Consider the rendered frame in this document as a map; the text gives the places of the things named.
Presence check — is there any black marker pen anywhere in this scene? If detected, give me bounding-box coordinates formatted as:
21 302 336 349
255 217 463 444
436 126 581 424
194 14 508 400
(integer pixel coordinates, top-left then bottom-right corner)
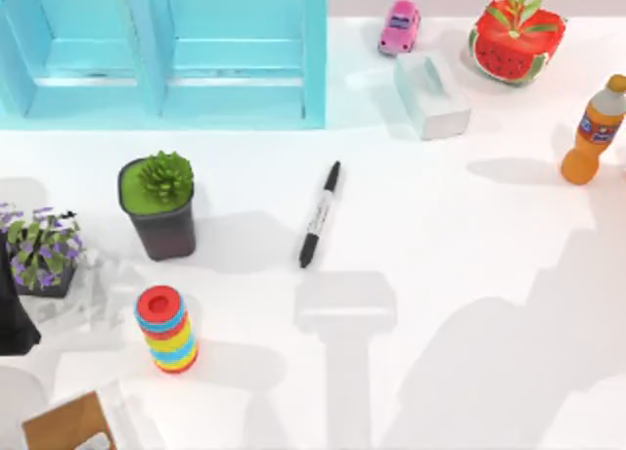
298 159 342 270

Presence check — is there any green succulent in dark pot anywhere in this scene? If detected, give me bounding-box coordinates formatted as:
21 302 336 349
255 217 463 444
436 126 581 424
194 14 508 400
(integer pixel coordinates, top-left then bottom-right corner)
116 150 198 263

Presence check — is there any white tissue box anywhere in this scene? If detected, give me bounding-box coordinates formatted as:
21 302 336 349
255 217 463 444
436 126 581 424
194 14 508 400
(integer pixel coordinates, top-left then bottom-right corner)
393 50 472 141

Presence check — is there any stack of coloured rings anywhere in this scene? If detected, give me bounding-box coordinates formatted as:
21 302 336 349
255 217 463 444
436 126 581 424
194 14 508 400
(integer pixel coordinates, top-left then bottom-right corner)
134 285 200 375

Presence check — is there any pink toy car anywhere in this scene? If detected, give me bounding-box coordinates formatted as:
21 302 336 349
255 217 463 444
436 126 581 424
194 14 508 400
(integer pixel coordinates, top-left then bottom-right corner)
377 0 422 59

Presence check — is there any light blue rack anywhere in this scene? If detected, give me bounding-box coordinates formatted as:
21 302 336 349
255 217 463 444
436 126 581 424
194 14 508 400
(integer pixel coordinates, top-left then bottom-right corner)
0 0 329 131

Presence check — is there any watermelon plant pot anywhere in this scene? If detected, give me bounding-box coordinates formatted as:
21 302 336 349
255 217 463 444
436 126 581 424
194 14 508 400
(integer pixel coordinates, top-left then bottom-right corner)
469 0 568 87

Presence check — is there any purple flower plant pot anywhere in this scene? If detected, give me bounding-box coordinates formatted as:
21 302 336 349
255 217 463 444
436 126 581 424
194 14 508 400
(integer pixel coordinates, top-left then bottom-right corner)
0 202 87 299

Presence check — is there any orange drink bottle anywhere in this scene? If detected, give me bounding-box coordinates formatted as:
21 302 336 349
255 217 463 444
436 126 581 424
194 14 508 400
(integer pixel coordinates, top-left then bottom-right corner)
559 73 626 185

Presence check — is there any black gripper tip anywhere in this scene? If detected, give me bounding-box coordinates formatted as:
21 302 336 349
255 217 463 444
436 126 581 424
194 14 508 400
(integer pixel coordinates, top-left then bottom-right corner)
0 244 42 357

